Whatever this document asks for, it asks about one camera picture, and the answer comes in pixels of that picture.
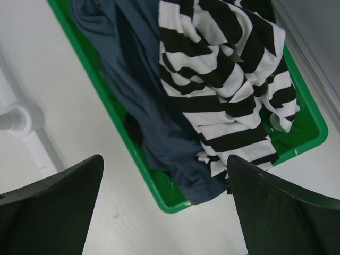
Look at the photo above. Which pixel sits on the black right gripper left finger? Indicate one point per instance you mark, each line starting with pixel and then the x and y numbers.
pixel 53 215

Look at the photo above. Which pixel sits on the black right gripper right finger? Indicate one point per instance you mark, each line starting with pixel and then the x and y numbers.
pixel 279 217

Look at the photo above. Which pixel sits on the black white striped tank top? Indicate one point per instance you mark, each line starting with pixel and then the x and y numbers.
pixel 221 62

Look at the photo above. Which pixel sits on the white clothes rack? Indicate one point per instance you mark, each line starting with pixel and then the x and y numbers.
pixel 24 119

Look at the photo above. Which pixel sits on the blue grey garment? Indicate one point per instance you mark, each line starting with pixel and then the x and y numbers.
pixel 125 37

